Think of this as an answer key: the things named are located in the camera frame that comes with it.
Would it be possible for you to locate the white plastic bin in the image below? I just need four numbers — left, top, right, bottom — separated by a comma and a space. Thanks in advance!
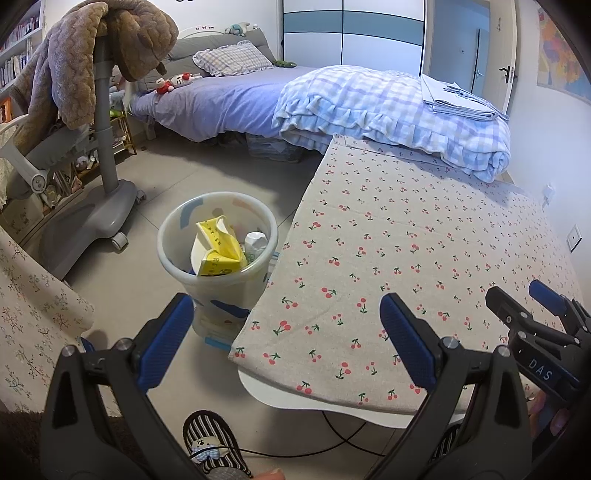
157, 190, 279, 340

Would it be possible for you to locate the white bottle green label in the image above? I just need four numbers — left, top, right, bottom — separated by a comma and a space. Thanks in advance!
244, 231, 269, 264

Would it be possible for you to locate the blue plaid ruffled blanket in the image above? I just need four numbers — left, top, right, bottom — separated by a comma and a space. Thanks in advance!
271, 65, 512, 183

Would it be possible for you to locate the wall map poster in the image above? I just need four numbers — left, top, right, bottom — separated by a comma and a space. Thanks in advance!
537, 7, 591, 97

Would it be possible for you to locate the red white cat plush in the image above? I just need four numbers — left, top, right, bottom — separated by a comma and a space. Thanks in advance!
154, 71, 195, 95

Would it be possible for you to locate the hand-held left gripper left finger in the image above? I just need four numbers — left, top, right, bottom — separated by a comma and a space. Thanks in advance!
39, 293, 199, 480

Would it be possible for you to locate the person's right hand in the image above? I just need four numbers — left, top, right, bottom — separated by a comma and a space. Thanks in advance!
529, 390, 571, 439

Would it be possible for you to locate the striped slipper with cat face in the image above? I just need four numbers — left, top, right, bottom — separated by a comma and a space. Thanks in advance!
182, 410, 254, 480

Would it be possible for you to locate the bed with purple sheet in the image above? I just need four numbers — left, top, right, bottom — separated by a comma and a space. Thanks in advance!
129, 28, 333, 148

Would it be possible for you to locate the yellow paper carton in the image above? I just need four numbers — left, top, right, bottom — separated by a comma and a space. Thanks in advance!
191, 215, 249, 278

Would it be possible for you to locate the white bookshelf with books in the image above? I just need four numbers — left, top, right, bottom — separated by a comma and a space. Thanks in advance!
0, 0, 47, 121

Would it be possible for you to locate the plaid pillow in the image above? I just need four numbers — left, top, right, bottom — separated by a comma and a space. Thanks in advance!
192, 41, 276, 78

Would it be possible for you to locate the cherry print tablecloth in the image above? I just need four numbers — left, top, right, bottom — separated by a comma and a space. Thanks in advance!
228, 134, 585, 418

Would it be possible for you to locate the white and blue wardrobe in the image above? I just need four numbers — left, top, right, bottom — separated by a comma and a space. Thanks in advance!
281, 0, 426, 77

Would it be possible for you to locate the wooden toy shelf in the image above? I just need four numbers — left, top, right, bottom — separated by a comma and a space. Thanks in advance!
69, 113, 138, 185

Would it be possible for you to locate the folded grey sheet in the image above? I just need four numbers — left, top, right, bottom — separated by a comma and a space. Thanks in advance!
420, 74, 510, 123

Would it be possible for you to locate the white door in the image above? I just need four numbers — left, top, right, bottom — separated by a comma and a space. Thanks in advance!
472, 0, 518, 114

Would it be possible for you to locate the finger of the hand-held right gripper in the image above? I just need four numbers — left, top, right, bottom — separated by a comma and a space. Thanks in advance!
529, 279, 591, 335
485, 286, 555, 342

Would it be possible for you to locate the grey rolling chair stand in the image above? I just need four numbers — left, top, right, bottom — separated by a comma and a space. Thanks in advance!
0, 37, 147, 282

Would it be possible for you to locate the brown plush blanket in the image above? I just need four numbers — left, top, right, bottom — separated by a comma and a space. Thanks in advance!
9, 0, 180, 131

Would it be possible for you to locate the floral beige cloth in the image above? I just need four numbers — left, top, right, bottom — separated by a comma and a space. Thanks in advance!
0, 226, 121, 416

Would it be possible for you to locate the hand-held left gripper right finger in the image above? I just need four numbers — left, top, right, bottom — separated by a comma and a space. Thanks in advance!
369, 292, 536, 480

